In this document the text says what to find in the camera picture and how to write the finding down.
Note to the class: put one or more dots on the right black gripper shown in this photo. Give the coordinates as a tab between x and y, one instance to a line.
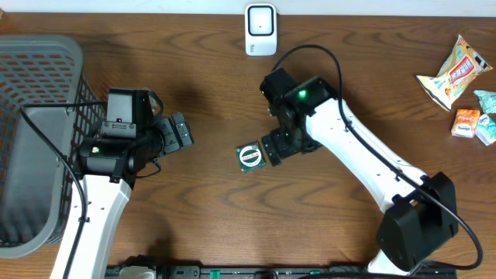
280	149

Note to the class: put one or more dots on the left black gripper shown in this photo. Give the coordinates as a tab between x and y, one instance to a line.
170	128

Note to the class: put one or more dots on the round tape roll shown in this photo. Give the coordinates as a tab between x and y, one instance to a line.
250	157

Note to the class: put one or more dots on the orange small carton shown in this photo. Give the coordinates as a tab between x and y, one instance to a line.
465	123

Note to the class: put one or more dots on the yellow snack bag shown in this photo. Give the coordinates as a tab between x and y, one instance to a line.
460	68

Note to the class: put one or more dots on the teal small carton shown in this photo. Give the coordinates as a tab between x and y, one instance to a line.
485	130

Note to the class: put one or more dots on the mint green pack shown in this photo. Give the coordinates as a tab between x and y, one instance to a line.
487	100

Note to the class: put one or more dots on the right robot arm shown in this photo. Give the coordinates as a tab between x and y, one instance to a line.
418	209

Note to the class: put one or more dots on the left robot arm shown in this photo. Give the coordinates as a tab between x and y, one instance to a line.
108	161

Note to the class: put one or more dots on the white barcode scanner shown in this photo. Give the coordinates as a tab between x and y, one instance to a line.
260	30

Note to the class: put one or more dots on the grey plastic shopping basket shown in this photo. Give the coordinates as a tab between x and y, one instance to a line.
45	73

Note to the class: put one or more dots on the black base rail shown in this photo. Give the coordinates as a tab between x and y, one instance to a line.
196	272

